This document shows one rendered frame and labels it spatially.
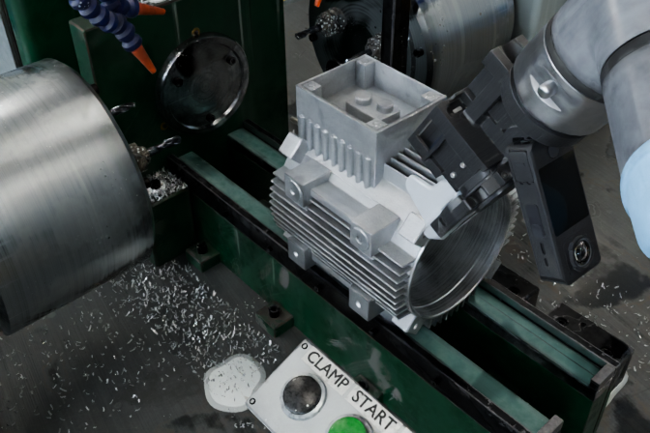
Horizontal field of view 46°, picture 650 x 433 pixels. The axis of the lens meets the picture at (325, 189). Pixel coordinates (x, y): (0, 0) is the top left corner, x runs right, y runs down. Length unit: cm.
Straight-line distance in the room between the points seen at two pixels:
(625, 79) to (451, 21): 63
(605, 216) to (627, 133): 80
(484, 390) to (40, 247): 45
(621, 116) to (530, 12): 76
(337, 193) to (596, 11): 38
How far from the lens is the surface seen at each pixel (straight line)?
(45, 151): 76
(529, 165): 55
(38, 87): 80
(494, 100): 56
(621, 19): 45
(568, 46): 49
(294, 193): 78
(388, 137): 73
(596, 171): 131
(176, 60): 101
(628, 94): 43
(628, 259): 116
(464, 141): 57
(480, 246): 86
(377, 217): 73
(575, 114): 51
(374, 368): 89
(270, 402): 60
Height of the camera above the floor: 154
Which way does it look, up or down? 38 degrees down
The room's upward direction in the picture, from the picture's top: straight up
